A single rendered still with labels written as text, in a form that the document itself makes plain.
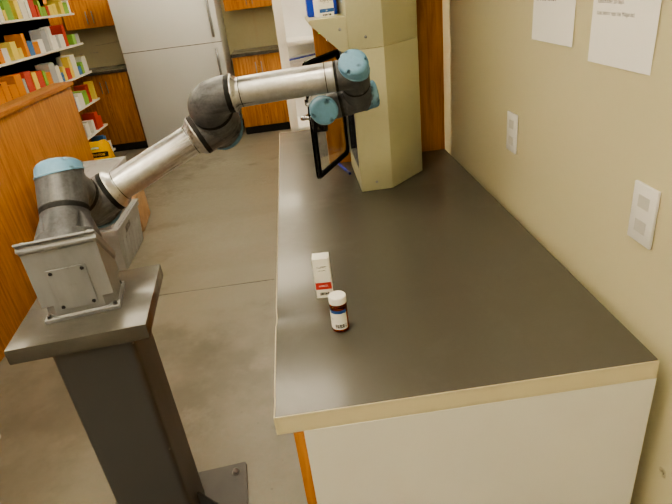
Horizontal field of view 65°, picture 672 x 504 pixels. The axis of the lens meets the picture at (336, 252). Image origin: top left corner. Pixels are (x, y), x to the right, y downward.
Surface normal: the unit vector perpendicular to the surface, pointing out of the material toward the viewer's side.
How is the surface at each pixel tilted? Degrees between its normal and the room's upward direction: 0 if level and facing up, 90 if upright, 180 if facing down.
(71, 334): 0
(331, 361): 0
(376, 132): 90
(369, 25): 90
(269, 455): 0
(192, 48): 90
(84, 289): 90
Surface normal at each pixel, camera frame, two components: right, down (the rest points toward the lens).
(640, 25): -0.99, 0.14
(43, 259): 0.25, 0.41
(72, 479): -0.11, -0.89
